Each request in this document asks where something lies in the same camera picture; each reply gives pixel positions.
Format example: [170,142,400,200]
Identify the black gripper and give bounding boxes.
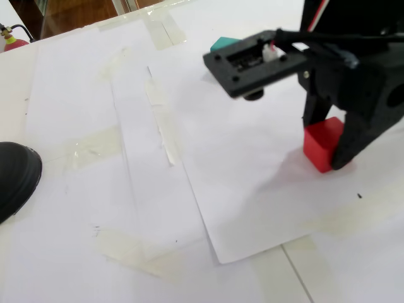
[295,40,404,171]

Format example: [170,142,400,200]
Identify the black round camera base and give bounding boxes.
[0,141,44,225]

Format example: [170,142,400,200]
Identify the red white black servo wires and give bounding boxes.
[306,0,330,33]

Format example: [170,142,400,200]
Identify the beige masking tape strip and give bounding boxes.
[143,77,178,167]
[140,8,189,51]
[97,46,133,81]
[61,125,124,176]
[93,229,182,280]
[299,195,404,239]
[252,235,337,303]

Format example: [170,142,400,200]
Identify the large white paper sheet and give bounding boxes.
[110,62,222,266]

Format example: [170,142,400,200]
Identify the small white paper sheet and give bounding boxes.
[146,18,404,265]

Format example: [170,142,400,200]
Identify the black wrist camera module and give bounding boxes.
[202,29,309,102]

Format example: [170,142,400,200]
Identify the teal blue wooden cube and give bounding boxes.
[209,36,241,54]

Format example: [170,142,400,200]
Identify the red wooden cube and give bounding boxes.
[302,116,345,174]

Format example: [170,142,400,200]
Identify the red fire extinguisher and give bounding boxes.
[0,22,34,53]

